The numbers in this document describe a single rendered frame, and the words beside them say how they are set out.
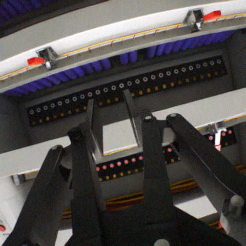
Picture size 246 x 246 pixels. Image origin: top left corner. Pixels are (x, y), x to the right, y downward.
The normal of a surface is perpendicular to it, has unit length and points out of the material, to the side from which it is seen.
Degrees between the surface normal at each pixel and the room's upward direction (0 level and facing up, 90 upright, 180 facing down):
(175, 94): 90
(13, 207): 90
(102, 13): 105
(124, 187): 90
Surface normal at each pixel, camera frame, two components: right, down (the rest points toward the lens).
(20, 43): -0.04, -0.04
